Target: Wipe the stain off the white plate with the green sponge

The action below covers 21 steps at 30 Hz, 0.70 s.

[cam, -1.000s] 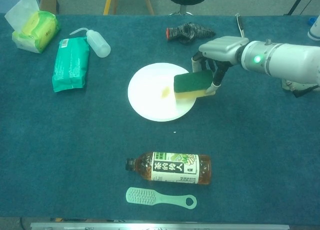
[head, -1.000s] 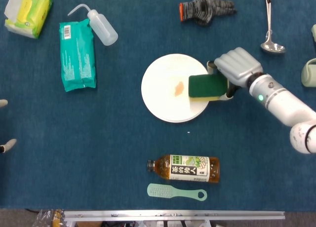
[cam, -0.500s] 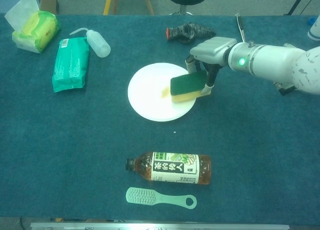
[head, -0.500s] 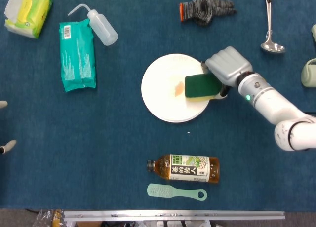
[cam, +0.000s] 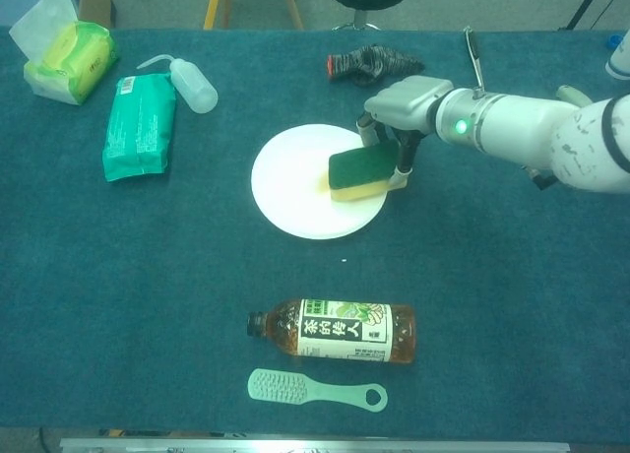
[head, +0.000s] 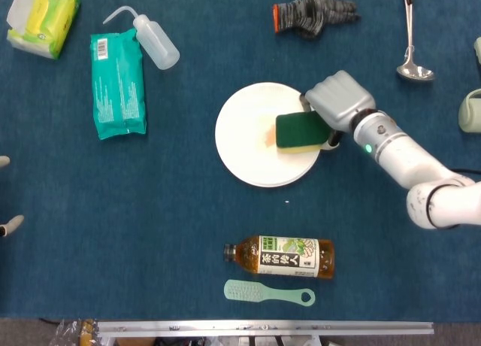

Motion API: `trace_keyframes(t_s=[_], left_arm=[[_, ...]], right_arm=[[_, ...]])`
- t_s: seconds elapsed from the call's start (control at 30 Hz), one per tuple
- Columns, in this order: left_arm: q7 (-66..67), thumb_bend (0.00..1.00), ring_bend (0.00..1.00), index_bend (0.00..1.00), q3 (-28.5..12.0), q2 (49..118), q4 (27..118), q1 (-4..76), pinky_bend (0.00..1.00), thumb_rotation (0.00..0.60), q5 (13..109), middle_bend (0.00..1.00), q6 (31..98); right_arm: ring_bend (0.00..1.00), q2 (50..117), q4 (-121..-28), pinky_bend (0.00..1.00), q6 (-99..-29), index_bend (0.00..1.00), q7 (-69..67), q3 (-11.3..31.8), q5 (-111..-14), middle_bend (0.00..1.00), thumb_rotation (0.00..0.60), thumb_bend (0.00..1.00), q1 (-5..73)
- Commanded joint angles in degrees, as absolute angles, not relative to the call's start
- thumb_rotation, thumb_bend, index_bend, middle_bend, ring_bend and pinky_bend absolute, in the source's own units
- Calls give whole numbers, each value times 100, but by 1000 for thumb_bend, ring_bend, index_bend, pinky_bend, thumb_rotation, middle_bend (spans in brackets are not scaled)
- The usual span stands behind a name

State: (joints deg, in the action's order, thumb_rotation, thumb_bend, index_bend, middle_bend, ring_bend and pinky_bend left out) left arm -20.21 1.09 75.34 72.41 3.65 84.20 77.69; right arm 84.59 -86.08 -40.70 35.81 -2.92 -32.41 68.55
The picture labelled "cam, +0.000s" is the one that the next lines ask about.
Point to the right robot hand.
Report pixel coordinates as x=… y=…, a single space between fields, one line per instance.
x=408 y=103

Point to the green yellow sponge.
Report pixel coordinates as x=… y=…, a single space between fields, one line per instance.
x=361 y=170

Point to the round white plate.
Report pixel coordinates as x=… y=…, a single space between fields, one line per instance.
x=290 y=197

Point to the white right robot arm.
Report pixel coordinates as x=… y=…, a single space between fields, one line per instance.
x=517 y=123

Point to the grey knit work glove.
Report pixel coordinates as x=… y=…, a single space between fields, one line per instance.
x=374 y=61

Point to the stainless steel ladle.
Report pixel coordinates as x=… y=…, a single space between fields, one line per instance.
x=475 y=59

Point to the black tripod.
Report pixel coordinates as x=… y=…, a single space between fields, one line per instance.
x=583 y=7

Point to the blue bottle cap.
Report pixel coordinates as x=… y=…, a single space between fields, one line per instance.
x=613 y=41

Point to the clear plastic wash bottle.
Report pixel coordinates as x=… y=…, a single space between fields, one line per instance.
x=194 y=88

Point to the white cup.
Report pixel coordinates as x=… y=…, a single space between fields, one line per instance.
x=621 y=59

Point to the tea bottle with white label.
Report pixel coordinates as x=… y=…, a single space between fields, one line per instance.
x=344 y=332

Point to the teal wet wipes pack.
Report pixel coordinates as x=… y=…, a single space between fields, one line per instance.
x=140 y=128

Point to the mint green scrub brush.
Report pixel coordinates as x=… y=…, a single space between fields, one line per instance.
x=278 y=385

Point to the blue table cloth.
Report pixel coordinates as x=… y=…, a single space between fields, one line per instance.
x=147 y=276

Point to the cardboard box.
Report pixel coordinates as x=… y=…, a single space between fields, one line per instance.
x=96 y=2

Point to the green yellow tissue pack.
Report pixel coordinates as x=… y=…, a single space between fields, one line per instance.
x=74 y=61

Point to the wooden frame leg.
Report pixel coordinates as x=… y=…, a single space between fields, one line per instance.
x=293 y=7
x=227 y=5

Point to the yellow frame strut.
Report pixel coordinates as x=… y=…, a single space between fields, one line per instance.
x=211 y=7

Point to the aluminium rail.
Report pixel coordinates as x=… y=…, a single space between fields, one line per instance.
x=315 y=445

